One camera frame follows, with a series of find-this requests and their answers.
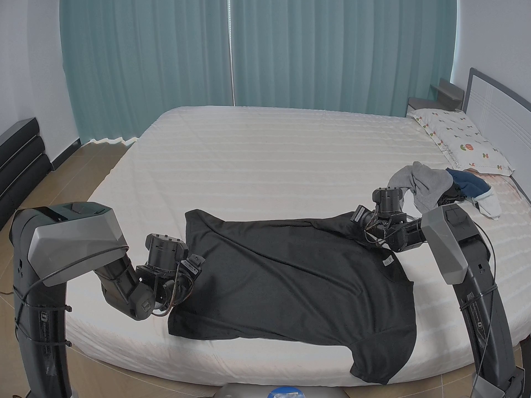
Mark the black T-shirt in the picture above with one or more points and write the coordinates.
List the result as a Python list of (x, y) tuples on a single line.
[(290, 272)]

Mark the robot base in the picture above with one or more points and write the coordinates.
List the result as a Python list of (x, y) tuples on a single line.
[(249, 392)]

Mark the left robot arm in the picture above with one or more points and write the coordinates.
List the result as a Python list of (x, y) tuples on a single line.
[(62, 238)]

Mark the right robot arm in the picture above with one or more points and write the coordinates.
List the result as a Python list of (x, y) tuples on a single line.
[(448, 238)]

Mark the bed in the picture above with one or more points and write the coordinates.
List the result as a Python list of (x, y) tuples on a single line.
[(269, 160)]

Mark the pile of clothes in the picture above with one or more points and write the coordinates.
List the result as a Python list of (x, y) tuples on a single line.
[(427, 180)]

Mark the blue-green curtain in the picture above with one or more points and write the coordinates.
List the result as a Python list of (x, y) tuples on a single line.
[(332, 35), (145, 56)]

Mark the white printed pillow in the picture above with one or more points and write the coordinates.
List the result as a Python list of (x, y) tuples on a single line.
[(456, 135)]

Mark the grey bedside table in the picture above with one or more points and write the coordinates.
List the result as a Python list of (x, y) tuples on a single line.
[(450, 91)]

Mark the black chest of drawers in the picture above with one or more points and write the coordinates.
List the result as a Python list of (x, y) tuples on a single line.
[(20, 156)]

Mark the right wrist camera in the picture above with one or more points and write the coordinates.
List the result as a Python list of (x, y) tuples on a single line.
[(360, 214)]

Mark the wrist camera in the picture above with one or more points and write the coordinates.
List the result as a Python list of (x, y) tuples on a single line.
[(193, 267), (360, 214)]

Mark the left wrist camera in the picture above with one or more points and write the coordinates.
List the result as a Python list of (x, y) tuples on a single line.
[(193, 267)]

